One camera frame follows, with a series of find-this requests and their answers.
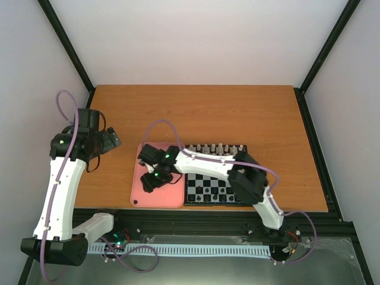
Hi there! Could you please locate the black white chess board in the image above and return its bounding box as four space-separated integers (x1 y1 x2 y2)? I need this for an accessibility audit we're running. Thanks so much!
184 143 248 207

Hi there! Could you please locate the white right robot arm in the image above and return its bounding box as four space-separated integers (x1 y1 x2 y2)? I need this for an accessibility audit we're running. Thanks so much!
137 144 284 230

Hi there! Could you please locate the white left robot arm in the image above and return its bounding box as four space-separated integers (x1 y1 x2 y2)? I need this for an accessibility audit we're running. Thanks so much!
20 126 124 266

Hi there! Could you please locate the black aluminium frame rail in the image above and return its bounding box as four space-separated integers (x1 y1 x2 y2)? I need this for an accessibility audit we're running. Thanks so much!
112 210 356 245

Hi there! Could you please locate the pink plastic tray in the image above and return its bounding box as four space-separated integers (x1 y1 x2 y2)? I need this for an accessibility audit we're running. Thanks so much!
130 144 185 208

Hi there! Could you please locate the light blue cable duct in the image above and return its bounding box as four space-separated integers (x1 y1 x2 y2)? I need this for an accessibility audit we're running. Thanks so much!
87 243 273 259

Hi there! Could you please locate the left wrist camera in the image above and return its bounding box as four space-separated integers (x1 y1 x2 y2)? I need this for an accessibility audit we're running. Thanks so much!
78 109 106 134

